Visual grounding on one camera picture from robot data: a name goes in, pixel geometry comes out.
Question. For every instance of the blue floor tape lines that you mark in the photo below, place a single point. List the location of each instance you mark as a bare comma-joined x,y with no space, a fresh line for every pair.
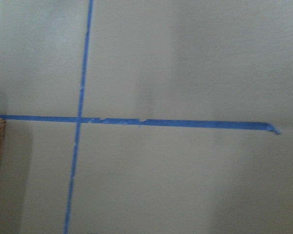
80,119

